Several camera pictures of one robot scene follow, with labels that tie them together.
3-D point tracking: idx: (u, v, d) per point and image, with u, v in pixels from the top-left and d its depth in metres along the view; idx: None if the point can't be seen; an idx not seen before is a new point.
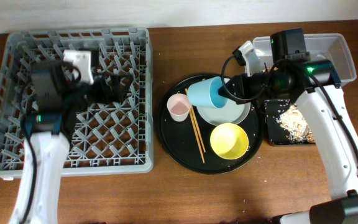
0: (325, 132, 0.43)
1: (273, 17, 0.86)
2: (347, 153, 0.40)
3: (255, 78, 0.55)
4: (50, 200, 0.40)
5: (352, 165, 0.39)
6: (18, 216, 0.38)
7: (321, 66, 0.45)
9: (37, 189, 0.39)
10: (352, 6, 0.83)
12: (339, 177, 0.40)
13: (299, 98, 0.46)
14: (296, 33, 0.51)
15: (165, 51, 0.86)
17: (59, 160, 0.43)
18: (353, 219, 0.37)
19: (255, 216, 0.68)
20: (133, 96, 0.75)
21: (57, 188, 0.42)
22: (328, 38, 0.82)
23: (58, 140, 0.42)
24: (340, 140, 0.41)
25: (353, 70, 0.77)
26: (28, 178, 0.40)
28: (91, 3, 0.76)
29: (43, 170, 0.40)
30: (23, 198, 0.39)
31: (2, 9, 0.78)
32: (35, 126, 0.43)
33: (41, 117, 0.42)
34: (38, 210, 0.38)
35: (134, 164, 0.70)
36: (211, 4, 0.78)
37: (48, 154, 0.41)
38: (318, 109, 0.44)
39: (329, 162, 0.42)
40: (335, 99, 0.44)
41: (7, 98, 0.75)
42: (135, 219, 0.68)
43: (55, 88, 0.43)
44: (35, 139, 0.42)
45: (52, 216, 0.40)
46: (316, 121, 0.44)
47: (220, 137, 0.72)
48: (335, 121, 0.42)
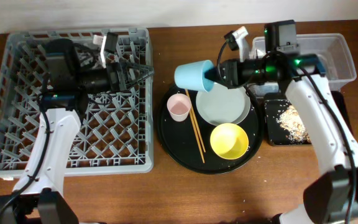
0: (312, 114, 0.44)
1: (272, 17, 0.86)
2: (332, 132, 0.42)
3: (247, 63, 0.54)
4: (58, 166, 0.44)
5: (339, 144, 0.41)
6: (29, 173, 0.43)
7: (307, 59, 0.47)
9: (48, 152, 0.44)
10: (351, 6, 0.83)
12: (326, 155, 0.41)
13: (288, 89, 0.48)
14: (289, 23, 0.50)
15: (165, 51, 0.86)
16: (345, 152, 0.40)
17: (71, 132, 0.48)
18: (340, 191, 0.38)
19: (255, 216, 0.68)
20: (133, 96, 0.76)
21: (66, 157, 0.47)
22: (327, 38, 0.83)
23: (71, 114, 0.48)
24: (325, 121, 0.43)
25: (353, 70, 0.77)
26: (41, 143, 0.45)
28: (91, 3, 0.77)
29: (55, 138, 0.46)
30: (35, 158, 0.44)
31: (2, 9, 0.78)
32: (51, 103, 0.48)
33: (59, 96, 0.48)
34: (47, 170, 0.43)
35: (134, 164, 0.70)
36: (211, 4, 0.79)
37: (61, 124, 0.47)
38: (304, 94, 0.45)
39: (317, 142, 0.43)
40: (321, 86, 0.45)
41: (7, 98, 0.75)
42: (135, 219, 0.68)
43: (68, 69, 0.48)
44: (51, 111, 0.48)
45: (59, 180, 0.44)
46: (302, 106, 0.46)
47: (220, 137, 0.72)
48: (322, 104, 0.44)
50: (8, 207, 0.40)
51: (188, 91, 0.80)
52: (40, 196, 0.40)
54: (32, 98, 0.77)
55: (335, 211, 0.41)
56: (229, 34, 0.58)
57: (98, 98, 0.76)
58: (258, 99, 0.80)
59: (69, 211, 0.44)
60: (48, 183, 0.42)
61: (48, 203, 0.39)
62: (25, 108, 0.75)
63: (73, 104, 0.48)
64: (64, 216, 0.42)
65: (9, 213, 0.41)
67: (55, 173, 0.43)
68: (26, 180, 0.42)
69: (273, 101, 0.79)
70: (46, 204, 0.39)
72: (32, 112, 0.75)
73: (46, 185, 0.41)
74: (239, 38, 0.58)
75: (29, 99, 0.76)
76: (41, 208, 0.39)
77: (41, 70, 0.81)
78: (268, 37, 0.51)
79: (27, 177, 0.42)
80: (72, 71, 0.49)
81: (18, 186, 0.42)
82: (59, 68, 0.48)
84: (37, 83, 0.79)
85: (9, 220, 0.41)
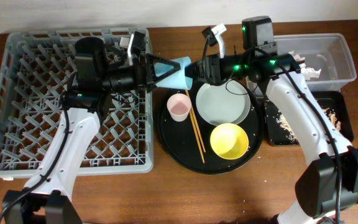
0: (293, 108, 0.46)
1: (273, 17, 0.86)
2: (314, 122, 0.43)
3: (227, 60, 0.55)
4: (70, 168, 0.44)
5: (321, 134, 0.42)
6: (42, 173, 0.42)
7: (282, 57, 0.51)
9: (63, 152, 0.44)
10: (351, 6, 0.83)
12: (311, 145, 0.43)
13: (269, 88, 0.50)
14: (266, 22, 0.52)
15: (165, 51, 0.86)
16: (327, 140, 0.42)
17: (89, 135, 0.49)
18: (328, 180, 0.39)
19: (255, 216, 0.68)
20: (133, 96, 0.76)
21: (79, 159, 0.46)
22: (328, 38, 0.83)
23: (91, 116, 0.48)
24: (306, 113, 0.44)
25: (353, 70, 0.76)
26: (59, 142, 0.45)
28: (91, 3, 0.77)
29: (73, 139, 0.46)
30: (50, 158, 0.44)
31: (2, 9, 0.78)
32: (74, 101, 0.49)
33: (83, 96, 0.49)
34: (59, 172, 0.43)
35: (134, 164, 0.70)
36: (211, 3, 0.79)
37: (81, 126, 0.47)
38: (284, 91, 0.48)
39: (302, 134, 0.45)
40: (296, 81, 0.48)
41: (7, 98, 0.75)
42: (135, 219, 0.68)
43: (94, 69, 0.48)
44: (73, 111, 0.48)
45: (69, 183, 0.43)
46: (284, 101, 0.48)
47: (220, 137, 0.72)
48: (300, 98, 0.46)
50: (15, 204, 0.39)
51: (188, 91, 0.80)
52: (50, 198, 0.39)
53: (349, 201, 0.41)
54: (32, 98, 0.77)
55: (326, 200, 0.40)
56: (207, 29, 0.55)
57: None
58: (258, 99, 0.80)
59: (76, 216, 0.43)
60: (59, 185, 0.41)
61: (56, 206, 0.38)
62: (25, 107, 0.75)
63: (96, 106, 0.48)
64: (71, 220, 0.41)
65: (17, 210, 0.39)
67: (66, 175, 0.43)
68: (38, 178, 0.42)
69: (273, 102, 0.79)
70: (55, 208, 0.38)
72: (32, 112, 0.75)
73: (57, 187, 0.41)
74: (219, 34, 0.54)
75: (29, 99, 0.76)
76: (50, 211, 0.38)
77: (41, 69, 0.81)
78: (247, 33, 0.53)
79: (39, 176, 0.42)
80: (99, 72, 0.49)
81: (29, 184, 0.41)
82: (86, 68, 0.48)
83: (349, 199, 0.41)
84: (37, 83, 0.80)
85: (14, 218, 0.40)
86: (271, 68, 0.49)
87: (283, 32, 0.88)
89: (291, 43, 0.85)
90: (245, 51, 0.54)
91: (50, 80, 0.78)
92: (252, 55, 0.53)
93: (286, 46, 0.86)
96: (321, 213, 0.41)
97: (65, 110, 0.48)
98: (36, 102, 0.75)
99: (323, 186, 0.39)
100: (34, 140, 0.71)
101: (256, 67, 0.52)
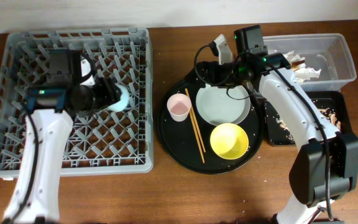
0: (283, 100, 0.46)
1: (273, 17, 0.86)
2: (304, 111, 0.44)
3: (225, 65, 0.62)
4: (50, 183, 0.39)
5: (310, 121, 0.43)
6: (19, 200, 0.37)
7: (272, 57, 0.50)
9: (38, 168, 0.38)
10: (351, 6, 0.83)
12: (301, 134, 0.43)
13: (261, 84, 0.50)
14: (254, 29, 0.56)
15: (165, 51, 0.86)
16: (316, 127, 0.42)
17: (62, 138, 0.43)
18: (317, 164, 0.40)
19: (255, 216, 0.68)
20: (133, 96, 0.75)
21: (58, 168, 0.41)
22: (328, 38, 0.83)
23: (59, 117, 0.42)
24: (296, 104, 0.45)
25: (353, 70, 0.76)
26: (30, 157, 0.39)
28: (91, 3, 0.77)
29: (44, 151, 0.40)
30: (25, 178, 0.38)
31: (2, 9, 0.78)
32: (37, 98, 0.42)
33: (46, 91, 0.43)
34: (39, 192, 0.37)
35: (134, 164, 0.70)
36: (210, 3, 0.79)
37: (50, 131, 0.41)
38: (274, 85, 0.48)
39: (292, 124, 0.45)
40: (286, 76, 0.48)
41: (7, 98, 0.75)
42: (135, 219, 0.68)
43: (68, 66, 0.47)
44: (36, 115, 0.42)
45: (53, 199, 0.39)
46: (275, 95, 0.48)
47: (220, 137, 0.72)
48: (290, 91, 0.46)
50: None
51: (188, 91, 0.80)
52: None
53: (340, 188, 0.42)
54: None
55: (317, 186, 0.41)
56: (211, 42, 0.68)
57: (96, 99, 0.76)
58: (258, 99, 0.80)
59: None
60: (41, 207, 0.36)
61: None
62: None
63: (62, 104, 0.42)
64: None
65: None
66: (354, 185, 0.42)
67: (48, 193, 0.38)
68: (16, 206, 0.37)
69: None
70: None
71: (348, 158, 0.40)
72: None
73: (41, 210, 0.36)
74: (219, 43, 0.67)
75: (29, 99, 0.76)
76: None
77: (41, 70, 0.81)
78: (238, 40, 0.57)
79: (17, 205, 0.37)
80: (73, 71, 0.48)
81: (9, 214, 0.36)
82: (60, 62, 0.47)
83: (340, 186, 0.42)
84: (37, 83, 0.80)
85: None
86: (263, 65, 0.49)
87: (283, 32, 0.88)
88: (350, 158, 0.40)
89: (291, 43, 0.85)
90: (238, 56, 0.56)
91: None
92: (243, 57, 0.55)
93: (286, 46, 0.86)
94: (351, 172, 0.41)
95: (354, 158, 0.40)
96: (313, 200, 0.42)
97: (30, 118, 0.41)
98: None
99: (312, 172, 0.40)
100: None
101: (250, 66, 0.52)
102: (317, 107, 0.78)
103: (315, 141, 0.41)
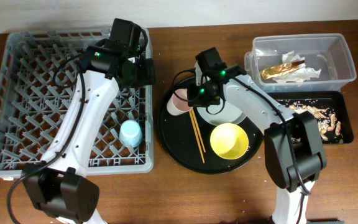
0: (243, 101, 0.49)
1: (273, 17, 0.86)
2: (262, 103, 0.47)
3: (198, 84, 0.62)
4: (85, 144, 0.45)
5: (269, 111, 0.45)
6: (56, 149, 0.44)
7: (230, 70, 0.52)
9: (78, 127, 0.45)
10: (352, 6, 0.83)
12: (263, 123, 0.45)
13: (225, 94, 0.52)
14: (212, 50, 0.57)
15: (165, 51, 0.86)
16: (275, 113, 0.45)
17: (102, 109, 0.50)
18: (283, 146, 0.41)
19: (254, 216, 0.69)
20: (133, 96, 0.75)
21: (92, 137, 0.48)
22: (328, 38, 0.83)
23: (107, 83, 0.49)
24: (253, 101, 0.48)
25: (353, 71, 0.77)
26: (75, 112, 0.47)
28: (91, 3, 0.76)
29: (87, 111, 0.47)
30: (64, 131, 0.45)
31: (2, 9, 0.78)
32: (91, 58, 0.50)
33: (101, 55, 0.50)
34: (75, 147, 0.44)
35: (134, 164, 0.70)
36: (210, 3, 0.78)
37: (96, 94, 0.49)
38: (234, 89, 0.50)
39: (255, 117, 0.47)
40: (243, 79, 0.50)
41: (7, 98, 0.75)
42: (135, 219, 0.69)
43: (128, 38, 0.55)
44: (87, 74, 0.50)
45: (84, 158, 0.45)
46: (236, 99, 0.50)
47: (220, 137, 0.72)
48: (248, 90, 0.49)
50: (34, 176, 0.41)
51: None
52: (65, 175, 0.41)
53: (310, 167, 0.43)
54: (32, 98, 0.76)
55: (290, 168, 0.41)
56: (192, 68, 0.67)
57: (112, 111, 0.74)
58: None
59: (93, 185, 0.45)
60: (74, 162, 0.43)
61: (71, 183, 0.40)
62: (25, 107, 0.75)
63: (112, 72, 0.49)
64: (86, 193, 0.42)
65: (33, 182, 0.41)
66: (323, 160, 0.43)
67: (82, 150, 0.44)
68: (54, 155, 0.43)
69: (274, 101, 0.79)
70: (72, 184, 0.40)
71: (309, 135, 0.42)
72: (32, 112, 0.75)
73: (73, 165, 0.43)
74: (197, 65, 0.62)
75: (29, 99, 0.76)
76: (65, 186, 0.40)
77: (41, 70, 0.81)
78: (199, 61, 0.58)
79: (54, 152, 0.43)
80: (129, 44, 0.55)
81: (46, 159, 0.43)
82: (122, 34, 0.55)
83: (311, 166, 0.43)
84: (37, 83, 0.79)
85: (33, 188, 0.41)
86: (223, 78, 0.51)
87: (283, 32, 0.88)
88: (309, 134, 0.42)
89: (291, 43, 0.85)
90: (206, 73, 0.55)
91: (50, 80, 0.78)
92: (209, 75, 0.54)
93: (286, 46, 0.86)
94: (316, 147, 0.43)
95: (314, 133, 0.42)
96: (291, 184, 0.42)
97: (82, 76, 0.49)
98: (36, 102, 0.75)
99: (279, 153, 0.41)
100: (34, 140, 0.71)
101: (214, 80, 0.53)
102: (317, 108, 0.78)
103: (275, 126, 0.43)
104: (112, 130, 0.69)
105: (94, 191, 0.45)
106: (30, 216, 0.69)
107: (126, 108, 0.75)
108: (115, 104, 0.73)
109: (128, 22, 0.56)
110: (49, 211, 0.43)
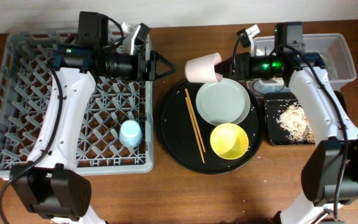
0: (311, 98, 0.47)
1: (273, 17, 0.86)
2: (329, 110, 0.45)
3: (262, 57, 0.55)
4: (69, 140, 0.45)
5: (334, 121, 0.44)
6: (42, 147, 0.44)
7: (309, 55, 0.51)
9: (60, 124, 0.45)
10: (352, 6, 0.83)
12: (322, 130, 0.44)
13: (292, 79, 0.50)
14: (296, 24, 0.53)
15: (165, 51, 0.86)
16: (339, 127, 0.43)
17: (82, 102, 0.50)
18: (331, 162, 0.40)
19: (255, 216, 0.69)
20: (133, 96, 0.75)
21: (76, 133, 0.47)
22: (328, 38, 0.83)
23: (83, 77, 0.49)
24: (323, 102, 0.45)
25: (353, 70, 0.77)
26: (56, 110, 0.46)
28: (91, 3, 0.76)
29: (67, 107, 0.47)
30: (48, 130, 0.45)
31: (2, 9, 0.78)
32: (64, 56, 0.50)
33: (73, 51, 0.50)
34: (59, 143, 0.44)
35: (134, 164, 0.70)
36: (211, 4, 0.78)
37: (74, 89, 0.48)
38: (305, 81, 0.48)
39: (314, 121, 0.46)
40: (319, 74, 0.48)
41: (7, 98, 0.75)
42: (135, 219, 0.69)
43: (96, 30, 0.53)
44: (60, 73, 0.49)
45: (71, 154, 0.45)
46: (304, 91, 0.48)
47: (221, 137, 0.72)
48: (320, 89, 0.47)
50: (22, 176, 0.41)
51: (188, 91, 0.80)
52: (54, 171, 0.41)
53: (350, 191, 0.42)
54: (32, 98, 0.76)
55: (329, 185, 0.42)
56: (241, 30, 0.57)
57: (112, 111, 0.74)
58: (258, 99, 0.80)
59: (83, 178, 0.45)
60: (61, 158, 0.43)
61: (61, 180, 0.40)
62: (25, 107, 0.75)
63: (87, 66, 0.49)
64: (77, 188, 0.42)
65: (23, 182, 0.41)
66: None
67: (67, 145, 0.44)
68: (40, 153, 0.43)
69: (274, 102, 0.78)
70: (61, 180, 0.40)
71: None
72: (32, 112, 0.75)
73: (59, 161, 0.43)
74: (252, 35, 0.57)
75: (29, 99, 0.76)
76: (55, 183, 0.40)
77: (41, 70, 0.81)
78: (278, 35, 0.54)
79: (39, 150, 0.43)
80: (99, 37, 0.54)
81: (32, 158, 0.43)
82: (88, 27, 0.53)
83: (352, 190, 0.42)
84: (37, 83, 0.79)
85: (23, 189, 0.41)
86: (298, 61, 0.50)
87: None
88: None
89: None
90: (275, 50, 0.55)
91: (50, 80, 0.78)
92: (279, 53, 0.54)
93: None
94: None
95: None
96: (321, 199, 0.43)
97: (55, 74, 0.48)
98: (36, 102, 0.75)
99: (325, 169, 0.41)
100: (34, 141, 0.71)
101: (284, 61, 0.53)
102: None
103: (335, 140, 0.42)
104: (112, 130, 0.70)
105: (84, 185, 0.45)
106: (30, 216, 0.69)
107: (126, 109, 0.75)
108: (115, 104, 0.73)
109: (94, 15, 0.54)
110: (43, 212, 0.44)
